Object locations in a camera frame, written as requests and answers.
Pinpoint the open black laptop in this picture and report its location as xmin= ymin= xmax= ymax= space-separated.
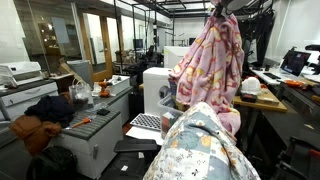
xmin=279 ymin=49 xmax=312 ymax=78

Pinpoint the dark navy jacket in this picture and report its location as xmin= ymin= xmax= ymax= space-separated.
xmin=23 ymin=94 xmax=76 ymax=129

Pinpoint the light wooden table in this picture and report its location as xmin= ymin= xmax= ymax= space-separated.
xmin=233 ymin=87 xmax=288 ymax=113

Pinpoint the white drawer cabinet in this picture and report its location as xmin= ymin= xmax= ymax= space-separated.
xmin=0 ymin=79 xmax=60 ymax=122

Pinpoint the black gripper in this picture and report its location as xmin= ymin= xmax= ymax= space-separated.
xmin=212 ymin=3 xmax=233 ymax=18

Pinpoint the flat tan box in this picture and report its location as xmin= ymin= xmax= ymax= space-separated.
xmin=256 ymin=88 xmax=280 ymax=106

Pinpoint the white low cabinet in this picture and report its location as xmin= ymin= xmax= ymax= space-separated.
xmin=49 ymin=109 xmax=125 ymax=179

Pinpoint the flattened brown cardboard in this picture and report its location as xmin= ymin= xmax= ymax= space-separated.
xmin=58 ymin=57 xmax=83 ymax=81

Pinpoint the grey long counter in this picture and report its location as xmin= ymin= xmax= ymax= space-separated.
xmin=92 ymin=87 xmax=134 ymax=126

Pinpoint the orange handled hand tool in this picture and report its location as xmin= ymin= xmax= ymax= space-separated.
xmin=65 ymin=117 xmax=93 ymax=130

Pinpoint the dark grey desk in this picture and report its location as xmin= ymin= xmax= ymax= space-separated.
xmin=259 ymin=83 xmax=320 ymax=141

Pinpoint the clear plastic handle bag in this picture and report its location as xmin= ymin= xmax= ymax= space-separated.
xmin=68 ymin=78 xmax=95 ymax=112

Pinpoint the white office printer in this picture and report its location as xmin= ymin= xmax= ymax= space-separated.
xmin=0 ymin=60 xmax=44 ymax=88

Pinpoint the black computer keyboard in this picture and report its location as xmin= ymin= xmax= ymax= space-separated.
xmin=262 ymin=71 xmax=283 ymax=81

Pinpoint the white paper sheet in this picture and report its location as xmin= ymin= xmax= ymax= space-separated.
xmin=125 ymin=125 xmax=164 ymax=147

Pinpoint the large white machine housing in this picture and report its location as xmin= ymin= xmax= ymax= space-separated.
xmin=163 ymin=45 xmax=191 ymax=70

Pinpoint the small black case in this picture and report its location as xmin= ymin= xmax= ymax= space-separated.
xmin=240 ymin=93 xmax=258 ymax=103

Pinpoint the orange flat object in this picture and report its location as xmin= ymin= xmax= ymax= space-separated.
xmin=284 ymin=79 xmax=306 ymax=89

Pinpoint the floral patchwork quilt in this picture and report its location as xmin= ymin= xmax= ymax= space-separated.
xmin=143 ymin=101 xmax=262 ymax=180

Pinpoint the large white cardboard box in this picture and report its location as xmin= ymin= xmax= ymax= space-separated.
xmin=143 ymin=66 xmax=178 ymax=118

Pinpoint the dotted calibration board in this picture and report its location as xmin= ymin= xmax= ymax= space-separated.
xmin=129 ymin=112 xmax=163 ymax=132

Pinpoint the black equipment rack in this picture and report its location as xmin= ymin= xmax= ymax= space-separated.
xmin=238 ymin=9 xmax=276 ymax=73

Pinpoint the pink patterned fleece blanket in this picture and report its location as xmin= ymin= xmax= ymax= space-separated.
xmin=168 ymin=13 xmax=245 ymax=136

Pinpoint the small white open box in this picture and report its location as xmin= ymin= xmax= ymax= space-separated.
xmin=107 ymin=74 xmax=132 ymax=97

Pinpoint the wooden framed glass door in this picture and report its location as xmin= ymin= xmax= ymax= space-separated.
xmin=77 ymin=9 xmax=115 ymax=83

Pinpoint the black metal frame structure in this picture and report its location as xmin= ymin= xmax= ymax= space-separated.
xmin=113 ymin=0 xmax=241 ymax=73

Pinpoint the white safety helmet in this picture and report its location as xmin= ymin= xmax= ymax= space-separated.
xmin=240 ymin=76 xmax=262 ymax=96

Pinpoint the small black flat device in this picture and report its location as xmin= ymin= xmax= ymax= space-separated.
xmin=96 ymin=108 xmax=111 ymax=117

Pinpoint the grey ribbed foam mat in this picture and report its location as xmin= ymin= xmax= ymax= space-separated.
xmin=61 ymin=109 xmax=122 ymax=141

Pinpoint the orange cordless drill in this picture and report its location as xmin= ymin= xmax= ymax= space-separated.
xmin=98 ymin=80 xmax=113 ymax=98

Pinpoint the black backpack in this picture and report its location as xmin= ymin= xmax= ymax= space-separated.
xmin=25 ymin=145 xmax=79 ymax=180

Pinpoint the white office desk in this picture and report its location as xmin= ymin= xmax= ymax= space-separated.
xmin=249 ymin=67 xmax=320 ymax=84

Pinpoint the grey trash bin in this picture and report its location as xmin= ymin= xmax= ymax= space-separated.
xmin=66 ymin=59 xmax=94 ymax=88

